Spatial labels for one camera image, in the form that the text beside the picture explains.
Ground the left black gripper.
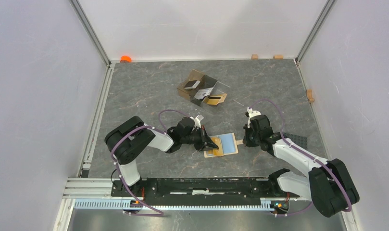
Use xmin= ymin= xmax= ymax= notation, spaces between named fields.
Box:
xmin=181 ymin=125 xmax=218 ymax=152

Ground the beige leather card holder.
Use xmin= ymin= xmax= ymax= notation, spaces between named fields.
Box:
xmin=203 ymin=133 xmax=243 ymax=158

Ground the gold VIP card stack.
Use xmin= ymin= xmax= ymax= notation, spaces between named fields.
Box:
xmin=202 ymin=93 xmax=227 ymax=106

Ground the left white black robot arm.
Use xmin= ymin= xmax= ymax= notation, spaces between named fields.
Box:
xmin=104 ymin=116 xmax=219 ymax=196

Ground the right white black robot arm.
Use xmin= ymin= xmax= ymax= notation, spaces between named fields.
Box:
xmin=243 ymin=111 xmax=360 ymax=218

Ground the black and white card stack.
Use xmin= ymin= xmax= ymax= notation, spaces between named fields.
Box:
xmin=183 ymin=80 xmax=201 ymax=90

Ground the dark grey studded baseplate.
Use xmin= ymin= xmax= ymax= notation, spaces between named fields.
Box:
xmin=283 ymin=133 xmax=308 ymax=150

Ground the curved wooden block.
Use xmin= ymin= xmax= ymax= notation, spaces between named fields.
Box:
xmin=306 ymin=89 xmax=315 ymax=103

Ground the orange round cap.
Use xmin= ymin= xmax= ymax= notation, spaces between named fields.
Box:
xmin=120 ymin=55 xmax=132 ymax=63

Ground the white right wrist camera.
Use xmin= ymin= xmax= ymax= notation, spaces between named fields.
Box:
xmin=246 ymin=107 xmax=262 ymax=128

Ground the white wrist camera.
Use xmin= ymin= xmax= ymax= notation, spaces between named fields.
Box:
xmin=246 ymin=107 xmax=262 ymax=128
xmin=190 ymin=115 xmax=204 ymax=128

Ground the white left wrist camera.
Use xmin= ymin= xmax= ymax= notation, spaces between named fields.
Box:
xmin=190 ymin=115 xmax=204 ymax=128

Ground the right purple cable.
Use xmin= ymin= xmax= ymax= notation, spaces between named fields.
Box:
xmin=249 ymin=99 xmax=353 ymax=218

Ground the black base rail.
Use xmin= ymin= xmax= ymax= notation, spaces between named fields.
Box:
xmin=130 ymin=177 xmax=297 ymax=206

